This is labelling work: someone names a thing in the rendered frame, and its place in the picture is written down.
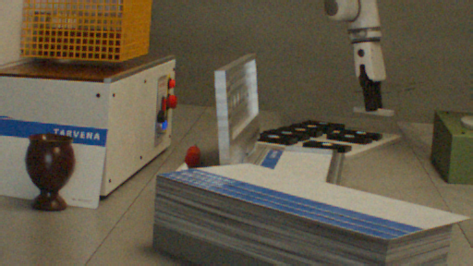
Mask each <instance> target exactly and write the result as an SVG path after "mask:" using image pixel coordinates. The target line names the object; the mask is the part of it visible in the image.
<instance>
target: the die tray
mask: <svg viewBox="0 0 473 266"><path fill-rule="evenodd" d="M367 132H373V131H367ZM373 133H380V132H373ZM380 134H383V136H382V139H380V140H378V141H375V140H373V141H372V143H371V144H368V145H357V144H353V143H347V142H342V141H337V140H331V139H326V134H322V136H321V137H319V138H316V139H314V138H310V139H311V140H317V141H323V142H330V143H335V144H342V145H351V152H346V153H345V160H354V159H356V158H357V157H360V156H362V155H364V154H367V153H369V152H371V151H377V150H378V149H381V148H383V147H385V146H388V145H390V144H394V143H396V142H398V141H400V140H402V136H397V135H392V134H385V133H380ZM310 139H308V140H310ZM308 140H304V141H299V142H298V143H297V144H294V145H291V146H301V147H302V145H303V142H306V141H308ZM258 147H259V148H263V147H269V148H268V149H277V150H285V145H279V144H272V143H267V142H260V141H258Z"/></svg>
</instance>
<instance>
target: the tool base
mask: <svg viewBox="0 0 473 266"><path fill-rule="evenodd" d="M253 147H254V151H253V152H252V154H251V155H250V156H249V157H247V156H248V155H249V153H246V156H245V157H244V160H243V161H242V163H252V164H256V165H260V163H261V162H262V160H263V158H264V157H265V155H266V154H267V153H268V150H272V149H268V148H269V147H263V148H259V147H258V141H257V142H256V143H255V145H254V146H253ZM344 167H345V154H344V153H341V152H338V153H337V155H336V160H335V163H334V169H333V174H332V182H331V184H334V185H337V186H340V187H341V181H342V176H343V172H344Z"/></svg>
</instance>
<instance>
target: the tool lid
mask: <svg viewBox="0 0 473 266"><path fill-rule="evenodd" d="M214 81H215V95H216V109H217V122H218V137H219V151H220V166H222V165H230V164H239V163H242V161H243V160H244V157H245V156H246V153H249V155H248V156H247V157H249V156H250V155H251V154H252V152H253V151H254V147H253V146H254V145H255V143H256V142H257V141H258V139H259V138H260V115H259V100H258V84H257V69H256V54H245V55H244V56H242V57H240V58H238V59H237V60H236V61H233V62H231V63H229V64H228V65H226V66H223V67H221V68H219V69H217V70H215V71H214Z"/></svg>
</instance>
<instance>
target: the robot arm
mask: <svg viewBox="0 0 473 266"><path fill-rule="evenodd" d="M323 9H324V12H325V14H326V16H327V17H328V18H330V19H332V20H335V21H345V20H346V25H347V30H348V37H349V40H353V42H352V44H354V57H355V69H356V76H357V80H358V82H360V87H361V88H362V90H363V96H364V103H365V110H366V112H370V111H378V109H382V88H381V82H382V80H385V70H384V65H383V60H382V48H381V45H380V43H379V41H380V39H378V37H379V38H380V37H382V33H381V26H380V19H379V12H378V5H377V0H323ZM366 82H367V83H366ZM461 126H462V127H466V128H468V129H471V130H473V115H472V116H468V115H467V116H464V117H462V118H461Z"/></svg>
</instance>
